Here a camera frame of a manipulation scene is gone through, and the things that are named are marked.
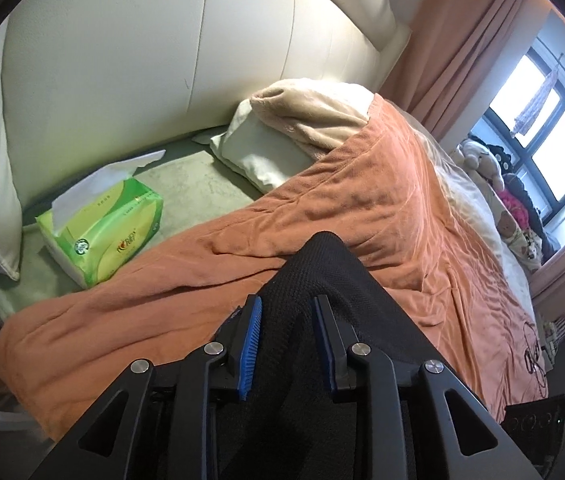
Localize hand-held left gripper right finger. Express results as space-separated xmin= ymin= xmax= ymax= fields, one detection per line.
xmin=312 ymin=296 xmax=538 ymax=480

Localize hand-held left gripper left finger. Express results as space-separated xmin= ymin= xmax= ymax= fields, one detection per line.
xmin=27 ymin=295 xmax=263 ymax=480

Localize black knit pants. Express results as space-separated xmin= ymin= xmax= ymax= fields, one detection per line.
xmin=212 ymin=231 xmax=503 ymax=480

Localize orange blanket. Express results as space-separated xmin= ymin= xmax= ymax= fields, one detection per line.
xmin=0 ymin=95 xmax=548 ymax=441

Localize green bed sheet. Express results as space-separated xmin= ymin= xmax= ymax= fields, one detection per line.
xmin=0 ymin=130 xmax=263 ymax=321

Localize green tissue pack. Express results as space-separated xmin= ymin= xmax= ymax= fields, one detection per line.
xmin=36 ymin=152 xmax=166 ymax=290

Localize white pillow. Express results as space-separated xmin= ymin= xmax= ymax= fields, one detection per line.
xmin=210 ymin=100 xmax=318 ymax=195

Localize black box device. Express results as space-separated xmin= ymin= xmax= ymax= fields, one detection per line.
xmin=499 ymin=394 xmax=565 ymax=466

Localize bear print pillow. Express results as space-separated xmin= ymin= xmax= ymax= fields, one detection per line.
xmin=497 ymin=210 xmax=543 ymax=273

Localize pink cloth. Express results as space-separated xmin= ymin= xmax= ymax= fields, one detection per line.
xmin=499 ymin=192 xmax=530 ymax=226

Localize white bedside rack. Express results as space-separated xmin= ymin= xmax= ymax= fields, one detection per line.
xmin=545 ymin=312 xmax=565 ymax=346

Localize cream blanket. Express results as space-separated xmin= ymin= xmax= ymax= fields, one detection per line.
xmin=250 ymin=78 xmax=535 ymax=318

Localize beige plush toy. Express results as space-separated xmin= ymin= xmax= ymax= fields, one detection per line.
xmin=455 ymin=139 xmax=505 ymax=191

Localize dark clothing pile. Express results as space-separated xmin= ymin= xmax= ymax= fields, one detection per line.
xmin=505 ymin=172 xmax=563 ymax=256

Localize black plush toy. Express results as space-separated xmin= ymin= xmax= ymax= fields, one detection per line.
xmin=487 ymin=144 xmax=515 ymax=171

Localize cream padded headboard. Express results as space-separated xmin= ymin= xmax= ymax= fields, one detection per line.
xmin=0 ymin=0 xmax=413 ymax=211

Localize hanging patterned cloth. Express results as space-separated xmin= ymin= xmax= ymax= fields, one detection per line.
xmin=509 ymin=65 xmax=560 ymax=136

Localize black framed window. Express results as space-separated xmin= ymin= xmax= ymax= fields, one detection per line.
xmin=467 ymin=35 xmax=565 ymax=261

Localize black cable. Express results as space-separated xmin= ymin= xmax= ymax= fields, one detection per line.
xmin=522 ymin=320 xmax=549 ymax=396

